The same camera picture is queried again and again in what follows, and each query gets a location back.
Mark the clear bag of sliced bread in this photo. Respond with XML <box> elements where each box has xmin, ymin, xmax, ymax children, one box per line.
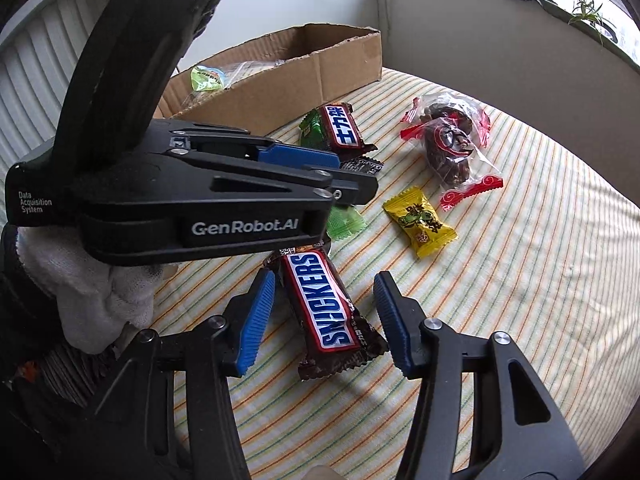
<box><xmin>220</xmin><ymin>59</ymin><xmax>286</xmax><ymax>86</ymax></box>

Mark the green red snack packet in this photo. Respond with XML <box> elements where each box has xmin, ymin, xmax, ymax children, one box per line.
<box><xmin>189</xmin><ymin>65</ymin><xmax>226</xmax><ymax>92</ymax></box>

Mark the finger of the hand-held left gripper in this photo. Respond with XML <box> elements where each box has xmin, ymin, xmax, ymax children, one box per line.
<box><xmin>212</xmin><ymin>167</ymin><xmax>380</xmax><ymax>207</ymax></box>
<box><xmin>170</xmin><ymin>121</ymin><xmax>342</xmax><ymax>172</ymax></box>

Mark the striped bed sheet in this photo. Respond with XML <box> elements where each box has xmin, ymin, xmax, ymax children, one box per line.
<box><xmin>145</xmin><ymin>67</ymin><xmax>640</xmax><ymax>480</ymax></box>

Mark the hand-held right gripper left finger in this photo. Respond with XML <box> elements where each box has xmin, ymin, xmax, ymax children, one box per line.
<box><xmin>85</xmin><ymin>267</ymin><xmax>277</xmax><ymax>480</ymax></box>

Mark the small brown chocolate bar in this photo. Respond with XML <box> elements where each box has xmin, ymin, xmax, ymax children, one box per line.
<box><xmin>317</xmin><ymin>102</ymin><xmax>378</xmax><ymax>153</ymax></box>

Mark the large brown chocolate bar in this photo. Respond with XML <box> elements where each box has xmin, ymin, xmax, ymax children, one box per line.
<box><xmin>262</xmin><ymin>245</ymin><xmax>390</xmax><ymax>382</ymax></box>

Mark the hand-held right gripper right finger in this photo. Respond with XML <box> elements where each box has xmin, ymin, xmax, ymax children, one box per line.
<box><xmin>373</xmin><ymin>270</ymin><xmax>587</xmax><ymax>480</ymax></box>

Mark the white ribbed panel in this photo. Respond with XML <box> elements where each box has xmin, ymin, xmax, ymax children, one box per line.
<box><xmin>0</xmin><ymin>0</ymin><xmax>123</xmax><ymax>221</ymax></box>

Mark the green candy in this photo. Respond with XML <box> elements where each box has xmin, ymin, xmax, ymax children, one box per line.
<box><xmin>299</xmin><ymin>109</ymin><xmax>333</xmax><ymax>150</ymax></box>
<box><xmin>325</xmin><ymin>204</ymin><xmax>366</xmax><ymax>241</ymax></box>

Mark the yellow candy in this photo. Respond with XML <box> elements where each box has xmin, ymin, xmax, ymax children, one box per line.
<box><xmin>382</xmin><ymin>186</ymin><xmax>458</xmax><ymax>260</ymax></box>

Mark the person's left hand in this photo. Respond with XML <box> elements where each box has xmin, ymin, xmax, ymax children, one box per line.
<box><xmin>15</xmin><ymin>225</ymin><xmax>179</xmax><ymax>357</ymax></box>

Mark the brown cardboard box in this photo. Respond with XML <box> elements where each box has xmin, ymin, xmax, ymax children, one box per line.
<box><xmin>155</xmin><ymin>22</ymin><xmax>383</xmax><ymax>133</ymax></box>

